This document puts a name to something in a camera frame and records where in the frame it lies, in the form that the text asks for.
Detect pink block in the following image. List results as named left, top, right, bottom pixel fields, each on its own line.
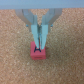
left=29, top=41, right=48, bottom=61

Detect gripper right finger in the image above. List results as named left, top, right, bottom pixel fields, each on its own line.
left=39, top=8, right=63, bottom=50

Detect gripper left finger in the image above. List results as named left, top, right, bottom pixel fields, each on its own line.
left=15, top=8, right=42, bottom=49

